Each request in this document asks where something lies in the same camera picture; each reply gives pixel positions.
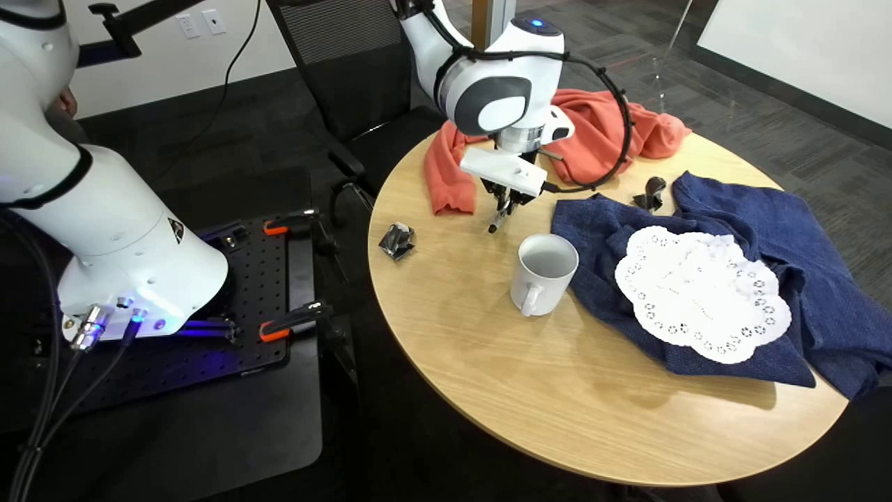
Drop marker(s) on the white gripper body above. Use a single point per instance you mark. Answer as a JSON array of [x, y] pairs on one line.
[[506, 174]]

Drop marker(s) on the black and white marker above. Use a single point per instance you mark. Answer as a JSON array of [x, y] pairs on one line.
[[499, 219]]

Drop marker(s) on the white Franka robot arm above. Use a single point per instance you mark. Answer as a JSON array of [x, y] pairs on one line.
[[122, 233]]

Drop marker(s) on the white ceramic mug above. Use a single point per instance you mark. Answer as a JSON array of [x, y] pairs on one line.
[[542, 276]]

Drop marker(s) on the orange fleece cloth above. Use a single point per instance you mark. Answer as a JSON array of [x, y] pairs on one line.
[[595, 141]]

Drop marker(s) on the black binder clip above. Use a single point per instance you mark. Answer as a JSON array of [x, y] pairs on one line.
[[650, 192]]

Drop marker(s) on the black fabric chair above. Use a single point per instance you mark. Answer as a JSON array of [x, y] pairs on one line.
[[343, 64]]

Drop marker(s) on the white paper doily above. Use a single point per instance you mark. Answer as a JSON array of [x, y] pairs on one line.
[[700, 294]]

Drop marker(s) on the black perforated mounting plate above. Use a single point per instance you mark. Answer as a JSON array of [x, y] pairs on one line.
[[254, 288]]

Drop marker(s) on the blue cloth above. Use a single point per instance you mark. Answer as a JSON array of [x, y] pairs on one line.
[[818, 279]]

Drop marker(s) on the black robot cart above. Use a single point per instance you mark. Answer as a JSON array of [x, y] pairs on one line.
[[184, 428]]

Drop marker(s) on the white wall outlet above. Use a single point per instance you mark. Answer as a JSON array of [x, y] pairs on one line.
[[201, 24]]

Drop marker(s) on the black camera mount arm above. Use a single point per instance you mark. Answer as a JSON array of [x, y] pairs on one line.
[[130, 26]]

